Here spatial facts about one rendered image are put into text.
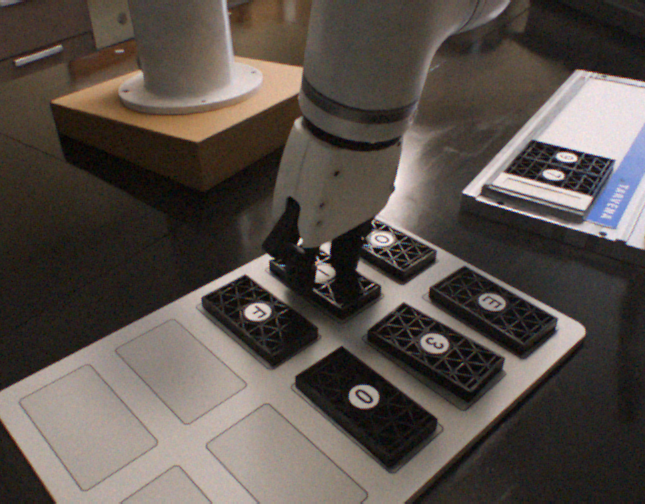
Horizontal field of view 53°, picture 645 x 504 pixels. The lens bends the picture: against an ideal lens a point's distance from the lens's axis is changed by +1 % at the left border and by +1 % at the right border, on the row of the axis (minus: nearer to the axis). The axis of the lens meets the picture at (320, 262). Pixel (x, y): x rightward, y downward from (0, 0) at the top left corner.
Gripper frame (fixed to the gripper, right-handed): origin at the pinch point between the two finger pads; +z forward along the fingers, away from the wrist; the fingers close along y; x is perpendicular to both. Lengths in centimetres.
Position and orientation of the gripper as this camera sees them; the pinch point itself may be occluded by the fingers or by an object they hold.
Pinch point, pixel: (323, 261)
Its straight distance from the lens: 57.3
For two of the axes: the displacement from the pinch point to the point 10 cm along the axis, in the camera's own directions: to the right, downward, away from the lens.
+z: -1.4, 6.9, 7.1
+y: -7.2, 4.1, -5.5
